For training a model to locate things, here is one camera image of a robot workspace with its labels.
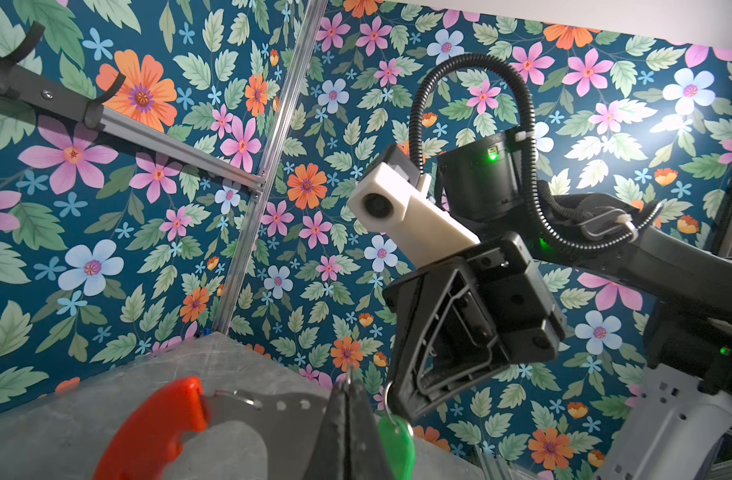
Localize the black hook rail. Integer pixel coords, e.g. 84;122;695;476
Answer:
0;22;126;130

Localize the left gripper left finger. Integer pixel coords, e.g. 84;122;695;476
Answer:
303;380;351;480

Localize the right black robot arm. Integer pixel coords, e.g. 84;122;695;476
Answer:
385;54;732;479

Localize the green key tag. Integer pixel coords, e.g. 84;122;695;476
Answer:
377;381;416;480

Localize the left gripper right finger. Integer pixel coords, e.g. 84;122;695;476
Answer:
349;381;394;480

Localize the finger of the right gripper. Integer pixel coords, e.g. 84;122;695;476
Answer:
401;258;503;413
385;281;437;420

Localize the metal key organizer red handle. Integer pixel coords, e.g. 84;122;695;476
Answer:
92;375;343;480

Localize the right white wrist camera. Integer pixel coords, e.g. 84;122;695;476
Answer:
347;145;480;267

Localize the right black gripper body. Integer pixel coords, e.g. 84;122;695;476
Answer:
463;232;567;363

